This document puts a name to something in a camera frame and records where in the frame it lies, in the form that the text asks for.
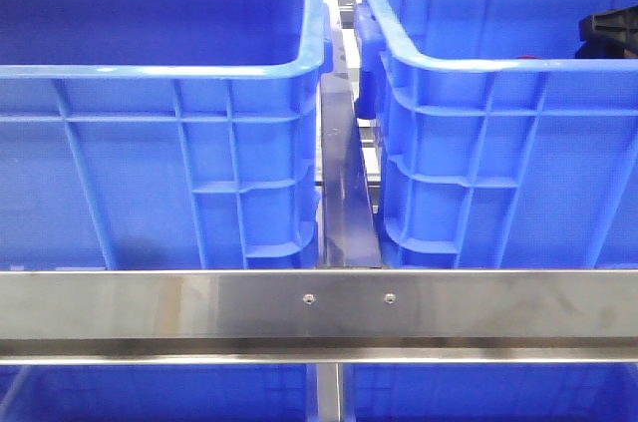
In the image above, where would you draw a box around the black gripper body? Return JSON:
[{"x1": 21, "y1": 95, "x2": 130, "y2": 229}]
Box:
[{"x1": 575, "y1": 6, "x2": 637, "y2": 59}]

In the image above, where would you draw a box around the right blue plastic crate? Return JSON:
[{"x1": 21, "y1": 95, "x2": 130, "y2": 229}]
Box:
[{"x1": 355, "y1": 0, "x2": 637, "y2": 269}]

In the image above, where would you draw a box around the blue plastic crate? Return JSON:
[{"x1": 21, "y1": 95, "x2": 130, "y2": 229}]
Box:
[
  {"x1": 355, "y1": 0, "x2": 637, "y2": 269},
  {"x1": 1, "y1": 0, "x2": 331, "y2": 270}
]

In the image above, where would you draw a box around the steel divider bar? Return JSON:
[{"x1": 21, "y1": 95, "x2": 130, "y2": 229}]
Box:
[{"x1": 320, "y1": 0, "x2": 382, "y2": 268}]

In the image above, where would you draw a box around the lower right blue crate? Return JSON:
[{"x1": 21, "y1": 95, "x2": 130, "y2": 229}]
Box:
[{"x1": 347, "y1": 363, "x2": 637, "y2": 421}]

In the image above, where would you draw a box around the left blue plastic crate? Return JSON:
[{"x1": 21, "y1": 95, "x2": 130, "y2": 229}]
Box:
[{"x1": 1, "y1": 0, "x2": 331, "y2": 270}]

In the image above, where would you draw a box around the lower left blue crate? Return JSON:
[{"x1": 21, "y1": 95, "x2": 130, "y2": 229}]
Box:
[{"x1": 1, "y1": 365, "x2": 317, "y2": 421}]

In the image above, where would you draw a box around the stainless steel shelf rail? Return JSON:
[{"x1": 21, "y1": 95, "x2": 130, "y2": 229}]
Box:
[{"x1": 1, "y1": 268, "x2": 637, "y2": 364}]

